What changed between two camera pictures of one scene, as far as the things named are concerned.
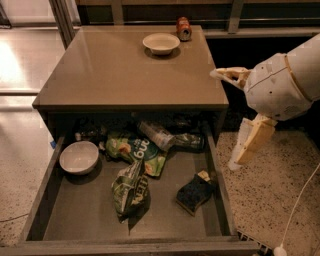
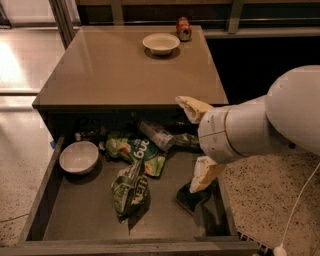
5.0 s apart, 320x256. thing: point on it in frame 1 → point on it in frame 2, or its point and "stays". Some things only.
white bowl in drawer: (79, 157) stays
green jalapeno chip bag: (131, 192) stays
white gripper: (274, 89) → (213, 133)
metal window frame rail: (234, 21) stays
